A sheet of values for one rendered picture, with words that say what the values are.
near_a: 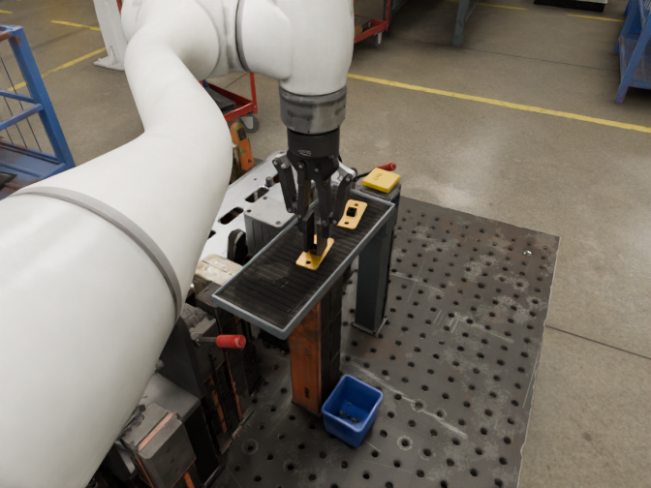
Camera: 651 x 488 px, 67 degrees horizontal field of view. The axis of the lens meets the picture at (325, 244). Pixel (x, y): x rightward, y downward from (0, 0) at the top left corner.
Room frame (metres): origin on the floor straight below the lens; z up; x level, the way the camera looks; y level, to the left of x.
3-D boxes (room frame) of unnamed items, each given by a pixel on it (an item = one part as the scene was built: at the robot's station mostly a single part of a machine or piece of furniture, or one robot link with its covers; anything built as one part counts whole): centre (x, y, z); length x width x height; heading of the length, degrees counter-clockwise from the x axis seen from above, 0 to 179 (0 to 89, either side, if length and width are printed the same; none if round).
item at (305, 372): (0.64, 0.02, 0.92); 0.10 x 0.08 x 0.45; 148
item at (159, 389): (0.43, 0.31, 0.94); 0.18 x 0.13 x 0.49; 148
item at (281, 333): (0.64, 0.02, 1.16); 0.37 x 0.14 x 0.02; 148
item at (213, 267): (0.68, 0.21, 0.89); 0.13 x 0.11 x 0.38; 58
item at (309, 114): (0.63, 0.02, 1.43); 0.09 x 0.09 x 0.06
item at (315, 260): (0.63, 0.02, 1.17); 0.08 x 0.04 x 0.01; 157
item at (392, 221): (0.86, -0.12, 0.92); 0.08 x 0.08 x 0.44; 58
